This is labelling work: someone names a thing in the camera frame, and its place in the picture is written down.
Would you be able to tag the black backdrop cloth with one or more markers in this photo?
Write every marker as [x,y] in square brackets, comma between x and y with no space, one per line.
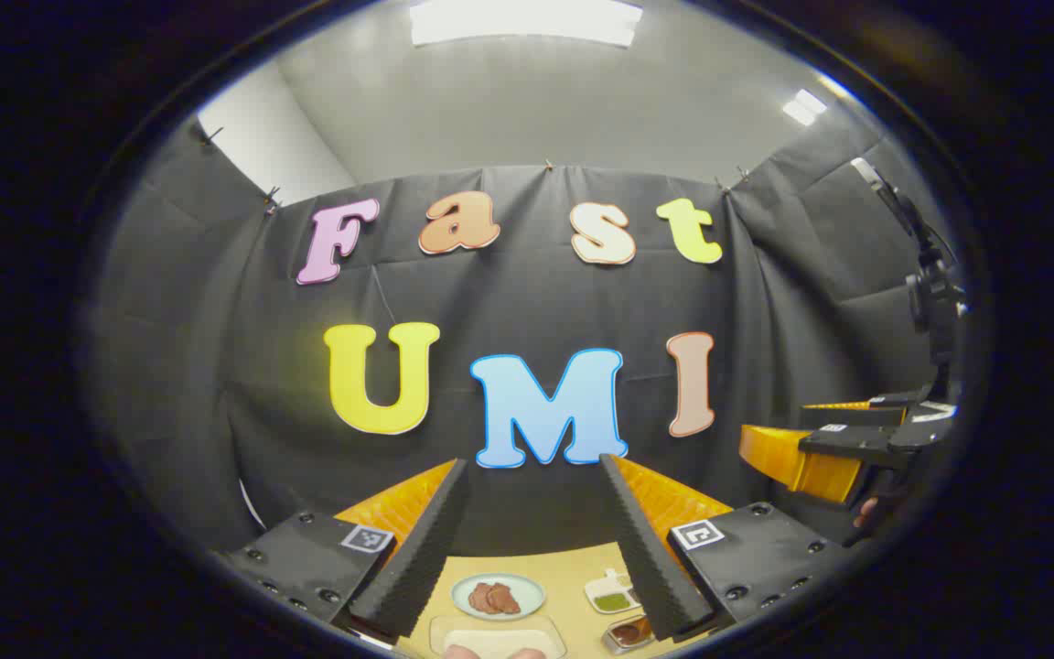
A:
[527,293]

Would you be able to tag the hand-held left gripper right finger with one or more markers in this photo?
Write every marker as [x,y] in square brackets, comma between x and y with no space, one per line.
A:
[650,567]

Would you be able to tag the metal chopstick holder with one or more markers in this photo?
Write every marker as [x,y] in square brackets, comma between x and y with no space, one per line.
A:
[618,645]

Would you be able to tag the large ceiling light panel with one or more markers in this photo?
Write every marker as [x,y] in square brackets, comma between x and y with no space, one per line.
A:
[527,20]

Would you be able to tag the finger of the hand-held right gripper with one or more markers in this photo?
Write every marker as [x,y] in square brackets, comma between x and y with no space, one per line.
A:
[856,414]
[801,462]

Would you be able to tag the green mung beans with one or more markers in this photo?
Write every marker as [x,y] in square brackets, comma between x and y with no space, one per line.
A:
[614,602]

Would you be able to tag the pale green plate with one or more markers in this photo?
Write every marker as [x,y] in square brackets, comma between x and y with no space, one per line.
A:
[500,615]

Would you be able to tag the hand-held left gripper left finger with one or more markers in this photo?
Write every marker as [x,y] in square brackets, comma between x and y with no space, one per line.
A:
[417,567]

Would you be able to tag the brown meat slice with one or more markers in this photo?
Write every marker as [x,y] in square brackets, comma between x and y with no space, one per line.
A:
[481,597]
[506,599]

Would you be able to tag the white divided grain dish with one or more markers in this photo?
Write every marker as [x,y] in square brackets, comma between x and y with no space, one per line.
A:
[609,588]

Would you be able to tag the cream rectangular plate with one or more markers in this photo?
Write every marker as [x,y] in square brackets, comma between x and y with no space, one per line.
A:
[500,641]

